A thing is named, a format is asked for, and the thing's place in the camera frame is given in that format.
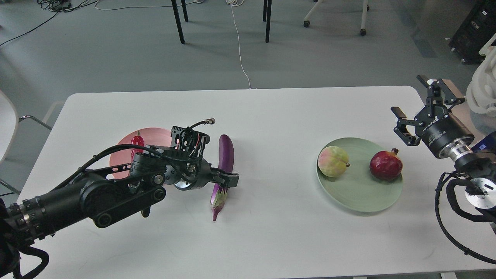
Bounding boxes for yellow pink peach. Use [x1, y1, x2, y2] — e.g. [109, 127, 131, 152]
[317, 145, 351, 178]

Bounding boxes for black cables on floor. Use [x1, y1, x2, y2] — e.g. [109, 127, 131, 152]
[0, 0, 97, 46]

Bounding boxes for black table legs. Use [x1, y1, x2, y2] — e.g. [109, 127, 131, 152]
[171, 0, 272, 45]

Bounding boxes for white office chair base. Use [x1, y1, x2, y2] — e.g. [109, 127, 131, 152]
[303, 0, 370, 36]

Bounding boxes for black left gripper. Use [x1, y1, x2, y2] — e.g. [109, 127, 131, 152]
[173, 158, 239, 191]

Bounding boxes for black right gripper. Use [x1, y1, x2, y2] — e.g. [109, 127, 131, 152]
[390, 75, 475, 158]

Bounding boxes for green plate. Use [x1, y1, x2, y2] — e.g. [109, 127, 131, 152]
[315, 137, 403, 214]

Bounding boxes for pink plate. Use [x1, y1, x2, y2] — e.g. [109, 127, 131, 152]
[108, 127, 172, 166]

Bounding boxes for white chair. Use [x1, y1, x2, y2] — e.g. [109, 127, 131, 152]
[465, 35, 496, 118]
[0, 90, 53, 195]

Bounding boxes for white chair left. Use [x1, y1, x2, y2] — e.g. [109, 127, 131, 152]
[0, 90, 53, 195]

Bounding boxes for dark red pomegranate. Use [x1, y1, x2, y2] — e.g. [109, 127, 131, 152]
[370, 148, 403, 181]

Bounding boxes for black equipment case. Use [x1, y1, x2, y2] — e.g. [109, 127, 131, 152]
[449, 0, 496, 64]

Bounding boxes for white cable on floor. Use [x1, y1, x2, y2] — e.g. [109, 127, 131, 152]
[226, 0, 257, 90]

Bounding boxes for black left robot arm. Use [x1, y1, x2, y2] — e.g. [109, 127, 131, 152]
[1, 118, 239, 279]

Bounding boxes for purple eggplant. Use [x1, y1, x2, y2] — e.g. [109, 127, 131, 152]
[210, 134, 234, 221]

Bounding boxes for white chair right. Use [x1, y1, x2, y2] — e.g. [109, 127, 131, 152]
[465, 35, 496, 118]

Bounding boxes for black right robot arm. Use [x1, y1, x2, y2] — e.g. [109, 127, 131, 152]
[391, 75, 496, 264]

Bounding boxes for red chili pepper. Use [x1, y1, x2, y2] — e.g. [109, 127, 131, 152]
[131, 130, 144, 162]

